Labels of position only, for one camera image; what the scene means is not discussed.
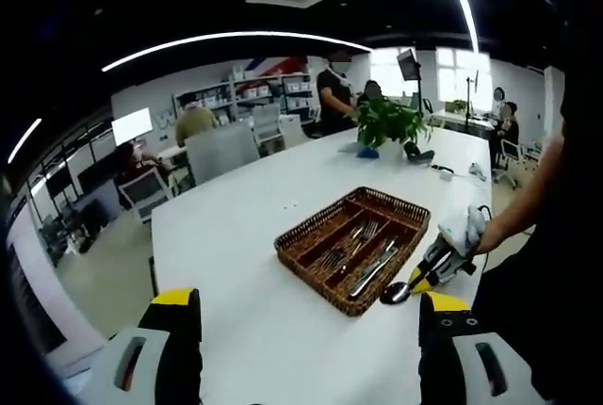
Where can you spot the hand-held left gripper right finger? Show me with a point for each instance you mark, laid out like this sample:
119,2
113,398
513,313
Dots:
443,358

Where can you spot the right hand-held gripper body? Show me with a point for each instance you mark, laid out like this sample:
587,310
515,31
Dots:
452,234

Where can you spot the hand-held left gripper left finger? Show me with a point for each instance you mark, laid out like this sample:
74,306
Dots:
174,353

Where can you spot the silver metal knife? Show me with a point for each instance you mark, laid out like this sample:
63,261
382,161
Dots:
372,269
387,250

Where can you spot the silver metal spoon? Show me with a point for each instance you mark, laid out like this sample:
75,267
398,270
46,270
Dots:
395,293

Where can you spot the brown wicker utensil storage tray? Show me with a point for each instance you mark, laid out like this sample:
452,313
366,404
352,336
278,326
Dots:
320,235

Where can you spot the person's right hand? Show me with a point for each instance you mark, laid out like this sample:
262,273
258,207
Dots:
477,228

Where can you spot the white power adapter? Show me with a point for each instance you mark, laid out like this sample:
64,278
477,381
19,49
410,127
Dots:
445,174

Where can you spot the white handheld tool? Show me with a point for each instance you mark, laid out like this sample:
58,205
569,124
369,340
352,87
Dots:
478,170

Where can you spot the black grey handheld device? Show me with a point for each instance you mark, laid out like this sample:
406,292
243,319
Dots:
419,154

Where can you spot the person's dark clothed torso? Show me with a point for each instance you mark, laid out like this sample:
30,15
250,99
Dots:
542,306

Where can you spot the blue cloth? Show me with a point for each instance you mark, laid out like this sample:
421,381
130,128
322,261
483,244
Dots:
367,154

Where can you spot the green potted plant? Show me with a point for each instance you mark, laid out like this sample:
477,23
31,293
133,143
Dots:
391,122

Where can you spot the thin black tripod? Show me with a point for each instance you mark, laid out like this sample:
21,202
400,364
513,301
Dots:
471,89

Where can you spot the bright window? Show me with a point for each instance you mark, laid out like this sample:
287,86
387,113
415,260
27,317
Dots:
464,75

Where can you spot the black monitor on stand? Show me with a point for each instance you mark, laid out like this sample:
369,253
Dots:
407,63

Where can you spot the wide black monitor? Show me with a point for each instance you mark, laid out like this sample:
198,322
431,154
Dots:
96,174

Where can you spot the grey office chair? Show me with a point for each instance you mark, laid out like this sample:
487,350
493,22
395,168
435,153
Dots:
221,150

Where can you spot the white mesh office chair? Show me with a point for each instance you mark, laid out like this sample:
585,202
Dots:
266,122

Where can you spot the bright white display screen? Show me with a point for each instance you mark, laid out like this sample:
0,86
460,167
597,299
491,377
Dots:
132,124

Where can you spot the straight ceiling light strip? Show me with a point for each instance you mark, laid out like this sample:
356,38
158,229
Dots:
464,0

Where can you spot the shelving unit with white boxes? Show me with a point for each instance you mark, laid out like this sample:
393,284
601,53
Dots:
245,94

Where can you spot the short ceiling light strip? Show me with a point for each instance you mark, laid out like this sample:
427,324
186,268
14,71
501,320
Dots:
24,140

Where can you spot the long curved ceiling light strip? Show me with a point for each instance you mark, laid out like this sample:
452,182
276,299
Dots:
226,36

